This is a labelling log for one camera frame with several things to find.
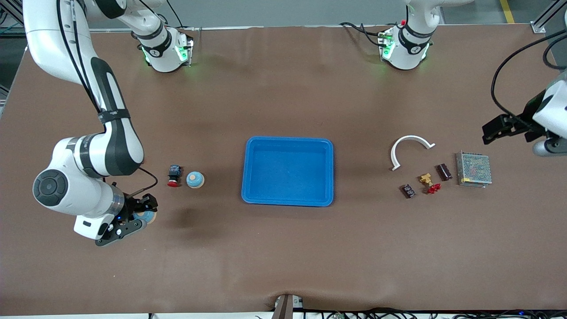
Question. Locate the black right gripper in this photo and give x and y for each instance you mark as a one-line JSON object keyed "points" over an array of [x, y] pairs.
{"points": [[132, 207]]}

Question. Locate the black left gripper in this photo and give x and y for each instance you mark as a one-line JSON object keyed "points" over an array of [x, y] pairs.
{"points": [[527, 119]]}

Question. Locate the light blue call bell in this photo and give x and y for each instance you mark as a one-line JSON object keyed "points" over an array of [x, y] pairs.
{"points": [[147, 218], [195, 179]]}

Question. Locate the black capacitor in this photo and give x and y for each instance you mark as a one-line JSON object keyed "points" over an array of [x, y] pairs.
{"points": [[444, 172]]}

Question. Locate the black relay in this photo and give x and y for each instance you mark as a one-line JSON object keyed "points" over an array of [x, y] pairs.
{"points": [[408, 191]]}

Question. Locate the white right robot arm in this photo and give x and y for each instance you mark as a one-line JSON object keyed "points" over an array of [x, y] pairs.
{"points": [[44, 40]]}

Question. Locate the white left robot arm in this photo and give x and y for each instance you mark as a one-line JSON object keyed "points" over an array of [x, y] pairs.
{"points": [[407, 51]]}

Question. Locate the red pushbutton black body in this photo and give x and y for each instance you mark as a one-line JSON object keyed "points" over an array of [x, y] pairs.
{"points": [[174, 175]]}

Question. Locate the metal mesh power supply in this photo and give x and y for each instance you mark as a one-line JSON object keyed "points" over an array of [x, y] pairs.
{"points": [[474, 169]]}

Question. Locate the white curved plastic piece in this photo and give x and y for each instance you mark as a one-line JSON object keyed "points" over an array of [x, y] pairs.
{"points": [[413, 138]]}

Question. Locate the blue plastic tray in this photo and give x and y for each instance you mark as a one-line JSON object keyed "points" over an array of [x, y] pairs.
{"points": [[288, 173]]}

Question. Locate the brown table mat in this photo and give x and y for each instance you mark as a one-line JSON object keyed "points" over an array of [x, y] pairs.
{"points": [[283, 252]]}

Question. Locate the aluminium frame post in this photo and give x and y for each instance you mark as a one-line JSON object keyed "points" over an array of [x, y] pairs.
{"points": [[538, 27], [11, 17]]}

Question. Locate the grey metal clamp bracket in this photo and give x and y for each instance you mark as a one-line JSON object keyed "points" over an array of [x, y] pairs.
{"points": [[283, 306]]}

